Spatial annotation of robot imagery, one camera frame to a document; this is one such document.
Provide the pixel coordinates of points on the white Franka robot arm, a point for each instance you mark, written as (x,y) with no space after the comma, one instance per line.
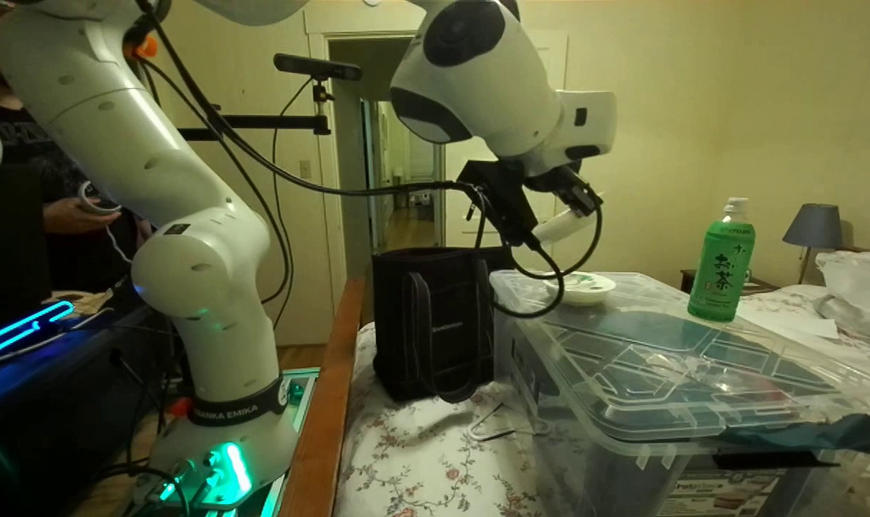
(194,276)

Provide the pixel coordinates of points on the bearded man in dark shirt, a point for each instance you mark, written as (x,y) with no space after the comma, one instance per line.
(11,145)

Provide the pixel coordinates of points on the floral bed sheet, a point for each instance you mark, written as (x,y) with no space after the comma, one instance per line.
(415,461)

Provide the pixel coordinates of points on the teal lit robot base plate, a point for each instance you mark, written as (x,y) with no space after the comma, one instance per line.
(227,476)

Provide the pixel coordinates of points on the green tea bottle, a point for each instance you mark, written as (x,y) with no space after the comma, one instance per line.
(721,276)

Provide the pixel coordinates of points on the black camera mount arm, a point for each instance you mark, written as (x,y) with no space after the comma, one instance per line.
(263,121)

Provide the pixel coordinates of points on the wooden bed rail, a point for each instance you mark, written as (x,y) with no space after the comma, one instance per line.
(322,431)

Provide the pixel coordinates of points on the grey shade table lamp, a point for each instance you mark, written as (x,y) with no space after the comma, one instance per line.
(814,226)

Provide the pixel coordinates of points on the clear plastic storage box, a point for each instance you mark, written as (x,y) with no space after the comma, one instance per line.
(665,382)

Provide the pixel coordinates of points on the black stereo camera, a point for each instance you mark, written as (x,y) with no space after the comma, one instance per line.
(314,68)

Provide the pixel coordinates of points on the black fabric bag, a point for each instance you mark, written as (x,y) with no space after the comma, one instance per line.
(434,326)

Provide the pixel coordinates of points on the dark teal cloth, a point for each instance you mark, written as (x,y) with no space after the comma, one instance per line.
(817,434)

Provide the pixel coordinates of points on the person's hand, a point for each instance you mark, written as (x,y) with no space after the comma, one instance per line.
(69,220)

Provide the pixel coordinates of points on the blue led light strip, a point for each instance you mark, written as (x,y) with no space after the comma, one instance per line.
(21,331)

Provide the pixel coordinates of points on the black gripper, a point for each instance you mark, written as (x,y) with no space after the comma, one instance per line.
(500,201)

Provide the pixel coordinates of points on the small floral bowl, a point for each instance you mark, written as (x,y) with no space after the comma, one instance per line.
(590,286)

